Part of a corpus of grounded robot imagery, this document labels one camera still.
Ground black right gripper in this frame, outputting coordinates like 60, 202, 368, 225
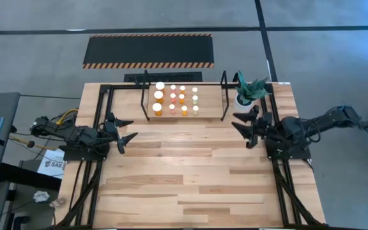
231, 104, 276, 150

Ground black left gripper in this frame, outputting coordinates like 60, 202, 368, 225
103, 111, 139, 155

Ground green plant white pot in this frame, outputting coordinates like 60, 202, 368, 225
233, 70, 271, 113

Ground black mat hazard stripes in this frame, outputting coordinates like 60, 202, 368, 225
82, 33, 215, 70

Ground white printed paper sheet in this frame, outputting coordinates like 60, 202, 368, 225
36, 149, 66, 180

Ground crumpled brown paper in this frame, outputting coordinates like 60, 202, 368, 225
49, 197, 67, 210

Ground crumpled white paper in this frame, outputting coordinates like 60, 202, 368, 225
33, 190, 51, 203

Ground black metal bar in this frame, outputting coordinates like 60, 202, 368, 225
0, 162, 63, 192

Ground dark grey side desk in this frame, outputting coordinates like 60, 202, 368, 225
0, 92, 21, 188

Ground wooden shelf black frame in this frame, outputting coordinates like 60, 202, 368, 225
139, 70, 233, 123

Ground yellow cable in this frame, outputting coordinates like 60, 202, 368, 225
56, 108, 79, 126

